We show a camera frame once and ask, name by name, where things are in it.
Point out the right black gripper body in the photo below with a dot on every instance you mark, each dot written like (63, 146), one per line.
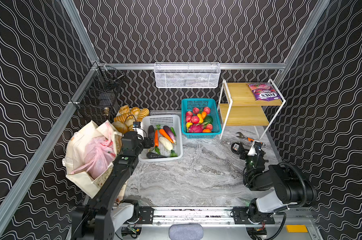
(243, 151)

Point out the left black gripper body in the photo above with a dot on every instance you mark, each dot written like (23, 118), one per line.
(146, 142)

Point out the white plastic vegetable basket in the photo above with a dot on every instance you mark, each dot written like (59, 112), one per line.
(172, 121)

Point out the pink plastic grocery bag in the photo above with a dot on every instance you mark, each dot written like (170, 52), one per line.
(99, 154)

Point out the cream canvas tote bag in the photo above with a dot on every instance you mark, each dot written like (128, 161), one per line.
(75, 153)

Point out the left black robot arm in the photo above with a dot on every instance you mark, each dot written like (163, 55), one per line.
(98, 220)

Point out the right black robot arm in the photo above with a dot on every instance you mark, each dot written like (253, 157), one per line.
(290, 189)

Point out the black tape measure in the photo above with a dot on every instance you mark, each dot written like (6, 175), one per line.
(235, 147)

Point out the dark cucumber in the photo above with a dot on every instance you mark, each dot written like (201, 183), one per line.
(151, 155)

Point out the purple eggplant left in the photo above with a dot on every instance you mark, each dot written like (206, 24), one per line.
(151, 133)

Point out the purple eggplant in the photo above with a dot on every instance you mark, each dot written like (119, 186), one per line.
(170, 133)
(151, 133)

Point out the orange carrot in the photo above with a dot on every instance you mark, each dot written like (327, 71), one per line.
(159, 133)

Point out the white green corn cob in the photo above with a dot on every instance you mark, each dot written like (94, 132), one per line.
(166, 143)

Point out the purple eggplant right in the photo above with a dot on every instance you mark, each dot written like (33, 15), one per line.
(170, 133)

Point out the bun back right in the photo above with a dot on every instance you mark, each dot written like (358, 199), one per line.
(135, 111)

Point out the striped long bread back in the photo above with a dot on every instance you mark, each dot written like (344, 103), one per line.
(122, 118)

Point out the twisted bun back left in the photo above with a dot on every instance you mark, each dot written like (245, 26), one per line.
(124, 110)

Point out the white wooden two-tier shelf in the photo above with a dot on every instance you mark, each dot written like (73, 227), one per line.
(238, 106)

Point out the green round fruit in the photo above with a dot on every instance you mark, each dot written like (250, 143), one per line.
(208, 119)

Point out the pink dragon fruit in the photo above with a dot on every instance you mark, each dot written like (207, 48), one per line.
(195, 128)

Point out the yellow pepper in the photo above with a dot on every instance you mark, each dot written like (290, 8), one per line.
(201, 120)

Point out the red apple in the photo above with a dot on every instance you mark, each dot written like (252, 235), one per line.
(195, 119)

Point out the teal plastic fruit basket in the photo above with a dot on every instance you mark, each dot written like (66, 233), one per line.
(192, 107)

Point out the orange fruit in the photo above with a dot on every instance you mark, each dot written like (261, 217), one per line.
(204, 114)

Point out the purple Fox's candy bag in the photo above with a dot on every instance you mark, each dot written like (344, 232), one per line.
(264, 92)

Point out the grey foam pad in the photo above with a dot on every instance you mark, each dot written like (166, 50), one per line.
(186, 232)

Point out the adjustable wrench orange handle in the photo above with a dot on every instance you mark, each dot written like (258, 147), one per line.
(241, 136)

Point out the black wire wall basket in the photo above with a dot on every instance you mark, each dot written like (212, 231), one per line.
(99, 101)

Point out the white wire wall basket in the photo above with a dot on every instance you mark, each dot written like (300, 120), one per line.
(187, 75)

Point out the metal base rail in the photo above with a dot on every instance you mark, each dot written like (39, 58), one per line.
(196, 216)

